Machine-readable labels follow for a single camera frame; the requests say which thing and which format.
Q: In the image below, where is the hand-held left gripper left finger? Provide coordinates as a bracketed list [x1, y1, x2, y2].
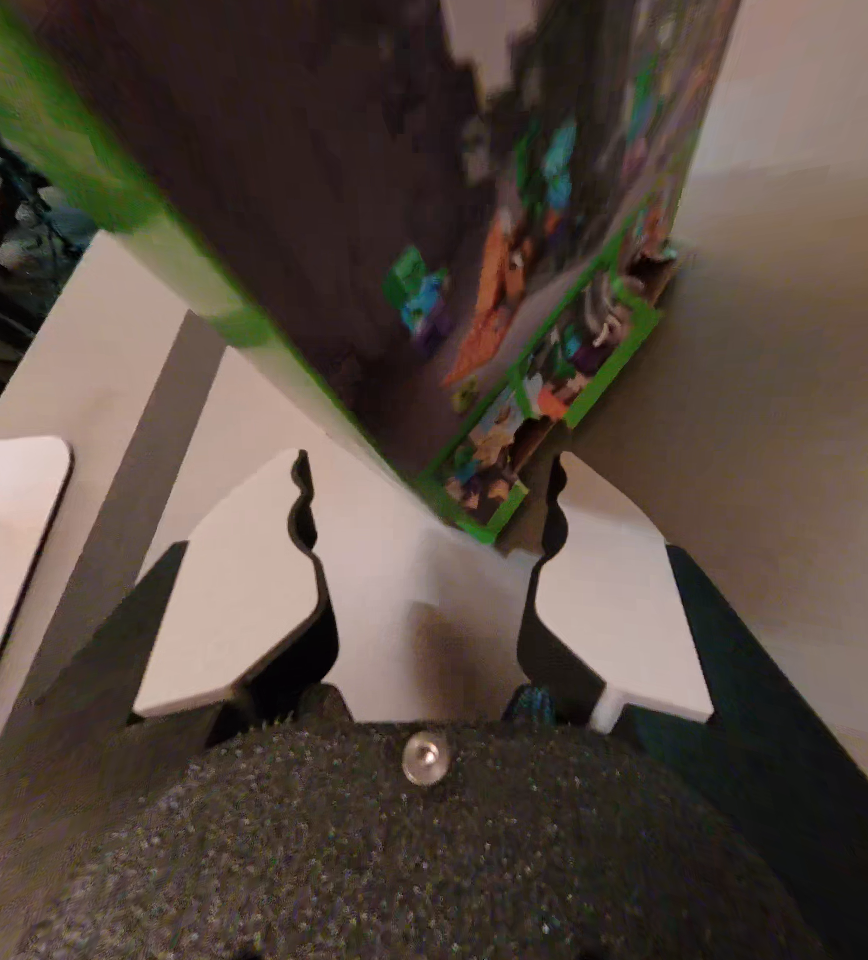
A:
[132, 447, 341, 721]

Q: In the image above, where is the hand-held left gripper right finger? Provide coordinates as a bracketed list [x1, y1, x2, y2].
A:
[516, 450, 714, 735]

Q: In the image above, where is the green lego box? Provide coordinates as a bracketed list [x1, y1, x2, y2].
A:
[0, 0, 742, 556]

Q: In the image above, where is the black tripod stand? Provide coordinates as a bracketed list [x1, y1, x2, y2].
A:
[0, 97, 82, 279]

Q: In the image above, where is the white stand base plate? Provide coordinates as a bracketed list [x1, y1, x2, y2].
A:
[0, 437, 75, 785]

